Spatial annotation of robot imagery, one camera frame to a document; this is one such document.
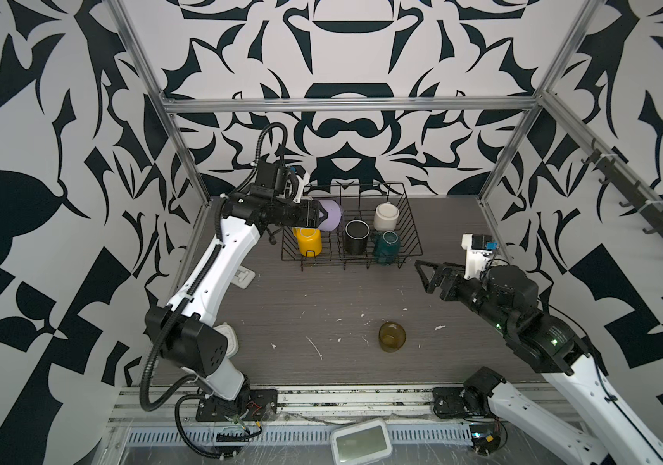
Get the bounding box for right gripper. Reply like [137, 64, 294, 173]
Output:
[417, 257, 517, 335]

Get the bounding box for lilac plastic cup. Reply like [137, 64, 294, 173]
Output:
[318, 199, 343, 232]

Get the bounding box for yellow mug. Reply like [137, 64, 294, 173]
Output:
[293, 228, 323, 259]

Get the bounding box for black mug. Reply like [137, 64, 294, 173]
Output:
[343, 219, 370, 256]

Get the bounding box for black wire dish rack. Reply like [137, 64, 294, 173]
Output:
[281, 181, 424, 270]

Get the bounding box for dark green mug white inside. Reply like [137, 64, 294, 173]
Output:
[373, 231, 401, 265]

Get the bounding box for olive glass cup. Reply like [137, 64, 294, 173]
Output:
[378, 322, 406, 353]

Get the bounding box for white mug red inside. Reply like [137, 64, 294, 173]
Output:
[373, 203, 401, 232]

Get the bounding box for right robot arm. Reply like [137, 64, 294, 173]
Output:
[415, 261, 663, 464]

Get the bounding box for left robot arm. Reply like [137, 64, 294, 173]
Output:
[139, 148, 341, 460]

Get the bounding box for white rectangular device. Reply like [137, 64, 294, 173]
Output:
[231, 265, 257, 290]

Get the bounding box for square white clock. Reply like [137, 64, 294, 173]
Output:
[214, 324, 240, 358]

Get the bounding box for small circuit board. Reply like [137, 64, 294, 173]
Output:
[469, 422, 509, 456]

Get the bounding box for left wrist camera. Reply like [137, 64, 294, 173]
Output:
[286, 167, 310, 203]

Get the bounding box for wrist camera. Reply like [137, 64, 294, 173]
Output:
[286, 167, 310, 203]
[461, 234, 497, 279]

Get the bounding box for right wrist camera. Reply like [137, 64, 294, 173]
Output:
[461, 234, 497, 279]

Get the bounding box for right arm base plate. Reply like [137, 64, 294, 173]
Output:
[432, 387, 494, 420]

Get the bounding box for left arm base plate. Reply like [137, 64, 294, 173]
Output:
[196, 389, 278, 422]

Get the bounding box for black wall hook rail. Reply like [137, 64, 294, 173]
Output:
[580, 138, 663, 267]

